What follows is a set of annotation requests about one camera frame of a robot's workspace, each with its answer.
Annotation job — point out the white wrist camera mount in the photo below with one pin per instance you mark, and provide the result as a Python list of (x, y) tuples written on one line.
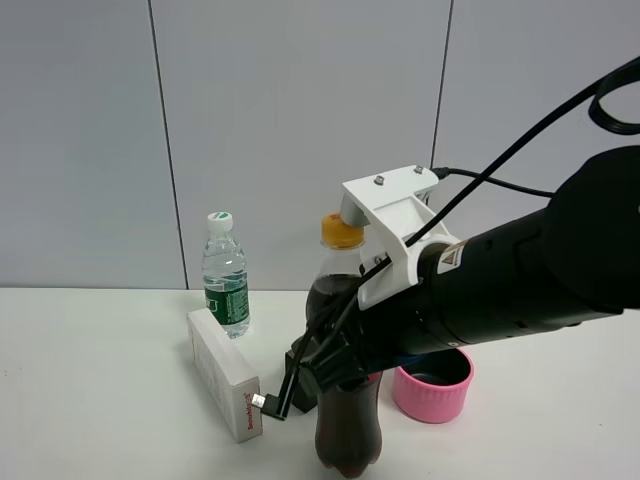
[(393, 204)]

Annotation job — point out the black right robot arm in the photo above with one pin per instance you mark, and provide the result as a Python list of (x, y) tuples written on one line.
[(573, 261)]

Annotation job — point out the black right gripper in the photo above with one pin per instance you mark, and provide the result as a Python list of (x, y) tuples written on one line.
[(356, 343)]

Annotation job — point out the white carton box red text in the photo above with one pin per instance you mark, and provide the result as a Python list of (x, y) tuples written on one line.
[(228, 376)]

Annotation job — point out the dark cola bottle orange cap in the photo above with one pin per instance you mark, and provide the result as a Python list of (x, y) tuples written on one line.
[(348, 435)]

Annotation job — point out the pink saucepan with handle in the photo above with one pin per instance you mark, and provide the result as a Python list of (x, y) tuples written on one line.
[(433, 389)]

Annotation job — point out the clear water bottle green label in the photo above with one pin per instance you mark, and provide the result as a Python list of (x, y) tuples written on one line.
[(224, 275)]

